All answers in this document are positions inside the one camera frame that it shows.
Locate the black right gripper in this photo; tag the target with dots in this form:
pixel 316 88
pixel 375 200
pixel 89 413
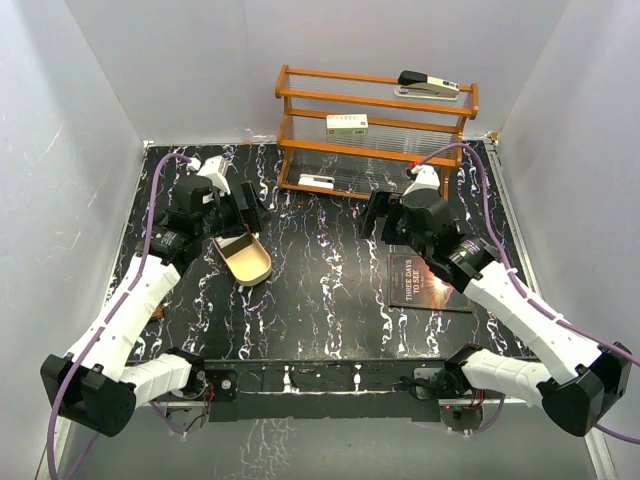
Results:
pixel 381 209

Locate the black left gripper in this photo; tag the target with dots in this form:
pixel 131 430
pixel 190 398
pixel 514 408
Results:
pixel 253 218

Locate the brown leather card holder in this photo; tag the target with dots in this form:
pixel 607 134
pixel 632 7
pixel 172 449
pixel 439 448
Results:
pixel 158 313

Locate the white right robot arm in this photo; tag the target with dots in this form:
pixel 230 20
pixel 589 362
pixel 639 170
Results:
pixel 576 378

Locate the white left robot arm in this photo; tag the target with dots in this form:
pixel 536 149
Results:
pixel 92 384

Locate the beige oval card tray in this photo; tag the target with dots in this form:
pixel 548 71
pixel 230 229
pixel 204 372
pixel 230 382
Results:
pixel 247 260

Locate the small white box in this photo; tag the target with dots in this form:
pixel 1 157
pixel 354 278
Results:
pixel 316 181

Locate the dark book three days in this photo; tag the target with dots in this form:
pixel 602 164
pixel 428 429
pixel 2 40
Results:
pixel 411 284

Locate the orange wooden shelf rack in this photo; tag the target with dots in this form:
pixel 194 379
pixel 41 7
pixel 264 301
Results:
pixel 402 131

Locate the white staples box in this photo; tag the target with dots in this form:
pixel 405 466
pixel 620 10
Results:
pixel 347 125

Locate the black and beige stapler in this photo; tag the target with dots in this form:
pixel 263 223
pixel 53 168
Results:
pixel 417 85

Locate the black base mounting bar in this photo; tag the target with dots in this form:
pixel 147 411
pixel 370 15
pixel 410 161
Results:
pixel 326 389

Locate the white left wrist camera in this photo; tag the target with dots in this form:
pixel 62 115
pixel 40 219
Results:
pixel 213 168

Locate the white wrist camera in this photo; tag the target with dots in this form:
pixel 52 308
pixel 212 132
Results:
pixel 213 168
pixel 422 176

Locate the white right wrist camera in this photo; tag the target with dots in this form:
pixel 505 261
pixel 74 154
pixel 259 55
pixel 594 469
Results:
pixel 422 176

